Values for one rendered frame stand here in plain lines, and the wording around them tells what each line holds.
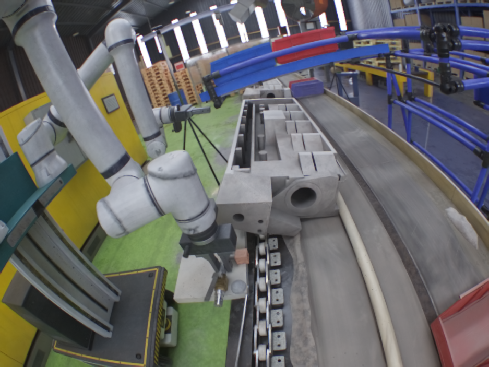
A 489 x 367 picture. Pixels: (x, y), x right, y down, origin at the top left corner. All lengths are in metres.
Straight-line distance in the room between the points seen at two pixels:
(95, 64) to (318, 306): 1.23
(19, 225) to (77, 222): 1.75
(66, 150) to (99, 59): 1.45
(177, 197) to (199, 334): 1.19
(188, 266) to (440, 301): 0.74
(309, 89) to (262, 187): 1.86
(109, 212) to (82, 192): 2.29
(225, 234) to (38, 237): 0.98
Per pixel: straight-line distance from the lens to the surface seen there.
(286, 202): 0.67
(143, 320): 1.33
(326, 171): 0.67
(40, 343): 2.45
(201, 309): 1.55
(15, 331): 2.33
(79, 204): 2.65
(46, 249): 1.25
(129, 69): 0.94
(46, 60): 0.54
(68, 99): 0.51
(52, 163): 1.09
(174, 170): 0.38
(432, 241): 0.77
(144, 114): 0.94
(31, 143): 1.08
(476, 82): 0.75
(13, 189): 1.11
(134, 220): 0.41
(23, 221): 0.92
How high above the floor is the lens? 1.29
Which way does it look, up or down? 32 degrees down
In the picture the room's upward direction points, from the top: 17 degrees counter-clockwise
